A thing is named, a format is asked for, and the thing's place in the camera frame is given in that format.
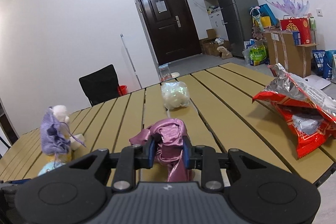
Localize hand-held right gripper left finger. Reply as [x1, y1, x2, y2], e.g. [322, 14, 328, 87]
[69, 138, 156, 192]

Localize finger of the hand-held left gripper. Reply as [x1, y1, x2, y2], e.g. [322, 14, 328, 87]
[0, 178, 34, 202]

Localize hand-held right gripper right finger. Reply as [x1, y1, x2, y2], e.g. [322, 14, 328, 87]
[182, 135, 266, 191]

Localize pink satin cloth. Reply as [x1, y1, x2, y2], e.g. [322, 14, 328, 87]
[129, 118, 195, 182]

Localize light blue plush toy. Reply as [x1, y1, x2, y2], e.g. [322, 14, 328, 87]
[37, 161, 67, 177]

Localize white crumpled plastic bag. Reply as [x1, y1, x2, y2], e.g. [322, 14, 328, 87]
[161, 81, 191, 110]

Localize tan folding table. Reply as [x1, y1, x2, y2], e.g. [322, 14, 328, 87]
[0, 62, 336, 188]

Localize purple knitted doll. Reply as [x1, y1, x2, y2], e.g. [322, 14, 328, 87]
[39, 105, 87, 162]

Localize clear plastic container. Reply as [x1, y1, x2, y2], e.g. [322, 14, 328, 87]
[158, 64, 180, 82]

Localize black folding chair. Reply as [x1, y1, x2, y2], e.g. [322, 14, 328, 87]
[79, 64, 122, 107]

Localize white mop stick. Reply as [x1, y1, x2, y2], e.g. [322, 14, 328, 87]
[120, 34, 143, 90]

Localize tan slipper boot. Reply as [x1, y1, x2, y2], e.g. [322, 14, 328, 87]
[217, 46, 233, 60]

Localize open cardboard box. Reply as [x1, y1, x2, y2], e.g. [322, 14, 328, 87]
[200, 38, 222, 57]

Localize dark brown door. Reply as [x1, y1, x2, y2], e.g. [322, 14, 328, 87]
[135, 0, 202, 66]

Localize green rice bag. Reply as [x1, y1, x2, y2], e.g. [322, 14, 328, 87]
[248, 45, 269, 67]

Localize red snack bag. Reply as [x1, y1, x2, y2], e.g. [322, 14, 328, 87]
[252, 63, 336, 159]

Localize brown plush toy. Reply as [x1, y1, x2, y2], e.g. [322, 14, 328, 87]
[251, 26, 265, 42]

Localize large cardboard box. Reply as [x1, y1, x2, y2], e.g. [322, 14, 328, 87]
[264, 30, 319, 77]

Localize grey refrigerator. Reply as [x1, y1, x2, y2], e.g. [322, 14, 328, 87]
[207, 0, 260, 58]

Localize white bathroom scale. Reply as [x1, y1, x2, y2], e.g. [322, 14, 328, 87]
[302, 75, 331, 90]

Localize blue gift bag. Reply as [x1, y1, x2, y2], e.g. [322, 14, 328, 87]
[249, 3, 279, 28]

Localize blue printed bag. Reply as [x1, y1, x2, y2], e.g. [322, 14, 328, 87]
[312, 49, 336, 80]

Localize red gift box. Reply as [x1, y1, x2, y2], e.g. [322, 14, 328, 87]
[280, 17, 311, 45]

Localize purple splash decoration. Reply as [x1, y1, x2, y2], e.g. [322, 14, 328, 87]
[264, 0, 310, 18]

